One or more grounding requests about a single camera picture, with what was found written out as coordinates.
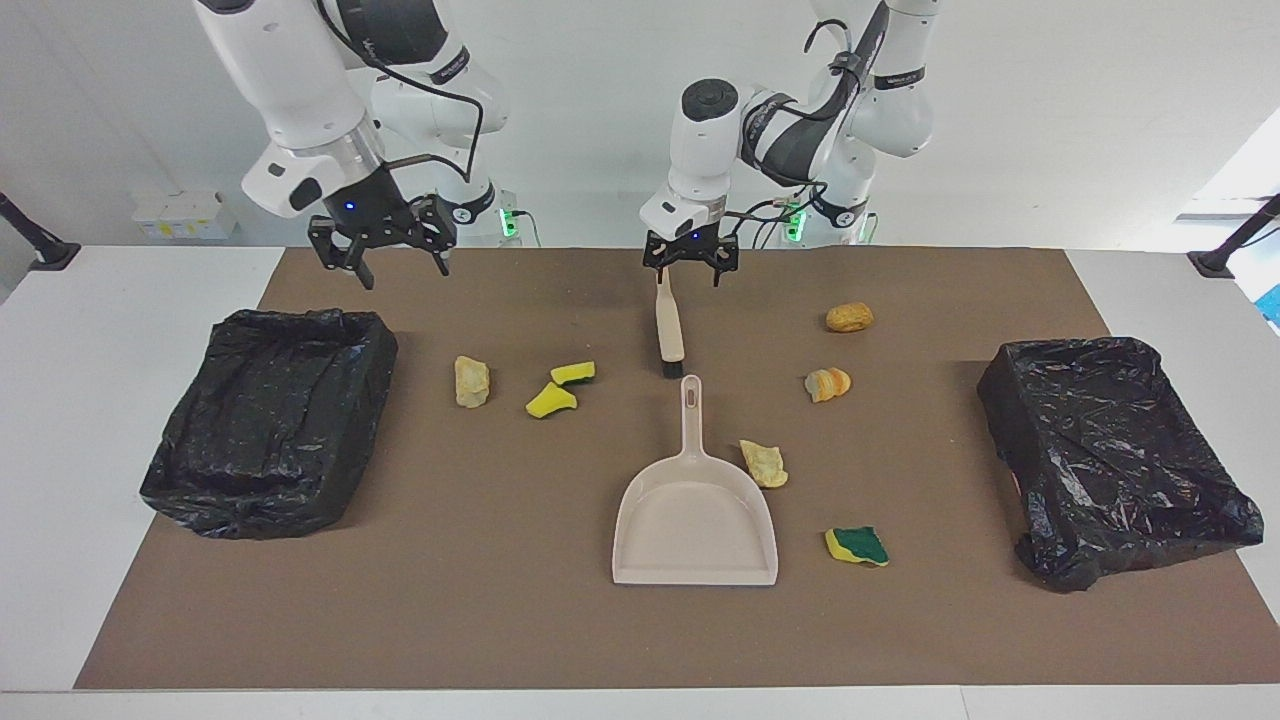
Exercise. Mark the brown bread roll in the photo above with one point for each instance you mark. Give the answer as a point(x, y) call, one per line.
point(849, 317)

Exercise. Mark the brown table mat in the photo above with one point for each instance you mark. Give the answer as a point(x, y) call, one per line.
point(500, 600)

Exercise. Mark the beige plastic dustpan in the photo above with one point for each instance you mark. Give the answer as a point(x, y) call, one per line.
point(695, 530)

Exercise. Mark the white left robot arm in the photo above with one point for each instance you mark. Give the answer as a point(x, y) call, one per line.
point(705, 140)

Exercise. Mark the pale cream foam chunk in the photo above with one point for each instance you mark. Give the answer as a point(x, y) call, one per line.
point(765, 463)
point(472, 381)

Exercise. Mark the black camera stand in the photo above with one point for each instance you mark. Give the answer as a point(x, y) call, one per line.
point(40, 245)
point(1230, 245)

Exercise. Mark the green and yellow sponge piece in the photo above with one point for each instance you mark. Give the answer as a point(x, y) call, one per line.
point(857, 545)

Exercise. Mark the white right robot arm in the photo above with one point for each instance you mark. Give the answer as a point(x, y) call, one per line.
point(290, 80)

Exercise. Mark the white boxes by wall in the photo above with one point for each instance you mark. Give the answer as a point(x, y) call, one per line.
point(185, 215)

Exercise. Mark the beige hand brush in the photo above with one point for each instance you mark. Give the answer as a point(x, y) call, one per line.
point(670, 330)

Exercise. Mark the black bag lined bin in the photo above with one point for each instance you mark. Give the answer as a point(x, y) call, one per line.
point(1110, 460)
point(270, 420)

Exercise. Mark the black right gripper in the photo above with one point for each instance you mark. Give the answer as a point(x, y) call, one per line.
point(375, 215)

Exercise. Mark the orange striped bread piece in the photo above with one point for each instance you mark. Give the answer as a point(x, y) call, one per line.
point(828, 383)

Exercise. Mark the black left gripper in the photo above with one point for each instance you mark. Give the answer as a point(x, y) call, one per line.
point(695, 245)

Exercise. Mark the blue object at table edge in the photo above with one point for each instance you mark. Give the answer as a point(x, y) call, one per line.
point(1272, 305)

